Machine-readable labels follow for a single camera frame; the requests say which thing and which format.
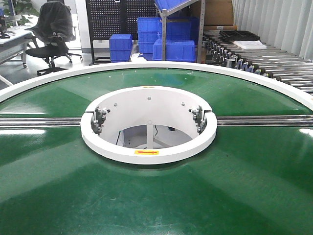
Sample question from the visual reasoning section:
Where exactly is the brown cardboard box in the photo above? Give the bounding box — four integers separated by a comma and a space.
203, 0, 238, 31

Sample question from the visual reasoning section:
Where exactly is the small blue crate stack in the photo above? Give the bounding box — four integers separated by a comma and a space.
109, 34, 133, 63

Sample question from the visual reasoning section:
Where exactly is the yellow arrow direction sticker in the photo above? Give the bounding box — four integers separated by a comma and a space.
134, 149, 159, 155

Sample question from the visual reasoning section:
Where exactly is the white inner ring hub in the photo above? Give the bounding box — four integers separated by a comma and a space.
80, 86, 217, 165

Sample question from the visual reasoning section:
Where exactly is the large blue crate front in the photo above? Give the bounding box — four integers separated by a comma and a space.
152, 39, 196, 63

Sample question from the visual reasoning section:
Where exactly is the white foam sheet stack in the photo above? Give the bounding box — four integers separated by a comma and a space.
233, 40, 267, 50

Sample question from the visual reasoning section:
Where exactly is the black perforated pegboard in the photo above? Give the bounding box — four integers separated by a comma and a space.
86, 0, 157, 65

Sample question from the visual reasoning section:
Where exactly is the black compartment tray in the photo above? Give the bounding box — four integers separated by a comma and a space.
219, 30, 260, 42

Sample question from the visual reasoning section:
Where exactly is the white outer conveyor rim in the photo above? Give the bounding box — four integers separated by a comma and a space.
0, 61, 313, 110

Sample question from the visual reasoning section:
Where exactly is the left steel rail bar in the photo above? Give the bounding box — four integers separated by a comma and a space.
0, 117, 81, 129

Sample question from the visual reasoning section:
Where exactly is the steel roller conveyor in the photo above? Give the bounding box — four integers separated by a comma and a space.
202, 30, 313, 95

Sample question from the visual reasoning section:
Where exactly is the tall blue crate stack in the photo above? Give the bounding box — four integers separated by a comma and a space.
137, 17, 161, 54

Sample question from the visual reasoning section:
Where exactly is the black office chair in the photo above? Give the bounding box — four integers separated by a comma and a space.
26, 0, 76, 76

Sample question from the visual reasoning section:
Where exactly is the white office desk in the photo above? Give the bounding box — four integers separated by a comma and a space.
0, 14, 40, 86

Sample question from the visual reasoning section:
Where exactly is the grey metal shelf rack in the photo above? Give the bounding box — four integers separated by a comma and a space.
154, 0, 206, 64

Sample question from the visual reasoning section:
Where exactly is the steel rail bar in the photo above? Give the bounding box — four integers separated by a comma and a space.
217, 115, 313, 127
0, 117, 81, 129

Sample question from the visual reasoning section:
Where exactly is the right steel rail bar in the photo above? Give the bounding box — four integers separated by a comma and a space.
217, 115, 313, 127

